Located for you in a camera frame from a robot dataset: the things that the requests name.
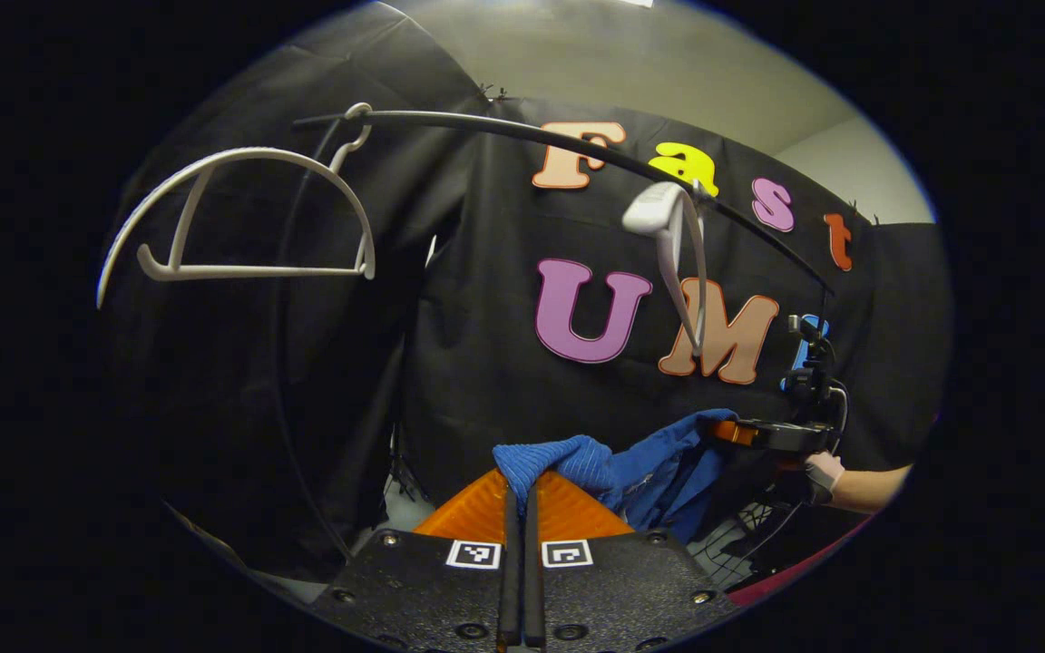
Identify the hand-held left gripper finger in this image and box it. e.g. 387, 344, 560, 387
523, 470, 743, 653
312, 467, 524, 653

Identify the blue corduroy jacket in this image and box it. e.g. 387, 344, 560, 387
493, 408, 741, 545

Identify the white hanger with taped hook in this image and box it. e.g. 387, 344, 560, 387
622, 180, 709, 356

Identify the plain white plastic hanger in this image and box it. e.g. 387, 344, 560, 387
96, 102, 376, 311

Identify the dark red cloth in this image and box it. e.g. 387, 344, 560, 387
727, 512, 877, 609

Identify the black tripod stand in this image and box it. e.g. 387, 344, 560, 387
385, 422, 428, 509

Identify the black backdrop cloth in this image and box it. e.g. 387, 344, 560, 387
96, 5, 954, 581

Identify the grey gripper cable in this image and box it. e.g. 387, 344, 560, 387
826, 385, 850, 445

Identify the black clothes rail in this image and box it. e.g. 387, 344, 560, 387
273, 107, 836, 563

